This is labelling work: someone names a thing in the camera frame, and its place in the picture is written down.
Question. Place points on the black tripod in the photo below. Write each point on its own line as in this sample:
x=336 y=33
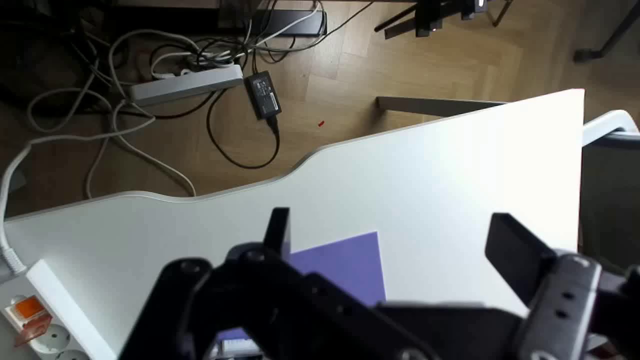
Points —
x=426 y=17

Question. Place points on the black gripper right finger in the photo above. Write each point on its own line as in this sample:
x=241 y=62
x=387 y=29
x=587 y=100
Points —
x=516 y=256

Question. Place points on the black power adapter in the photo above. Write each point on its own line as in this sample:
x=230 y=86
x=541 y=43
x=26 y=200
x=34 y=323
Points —
x=262 y=94

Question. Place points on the purple mat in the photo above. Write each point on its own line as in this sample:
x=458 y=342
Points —
x=347 y=267

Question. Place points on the white plug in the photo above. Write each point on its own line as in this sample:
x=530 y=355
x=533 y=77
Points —
x=175 y=60

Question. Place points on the white power strip orange switch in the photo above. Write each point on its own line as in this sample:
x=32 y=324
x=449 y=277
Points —
x=47 y=313

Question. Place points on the grey floor power strip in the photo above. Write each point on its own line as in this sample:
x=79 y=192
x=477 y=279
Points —
x=187 y=82

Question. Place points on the white curved frame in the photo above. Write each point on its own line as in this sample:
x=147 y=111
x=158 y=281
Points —
x=611 y=124

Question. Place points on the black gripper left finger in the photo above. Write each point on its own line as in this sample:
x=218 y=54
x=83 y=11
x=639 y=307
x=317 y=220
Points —
x=276 y=231

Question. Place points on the black flat device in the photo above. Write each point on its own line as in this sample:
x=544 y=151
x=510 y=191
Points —
x=297 y=22

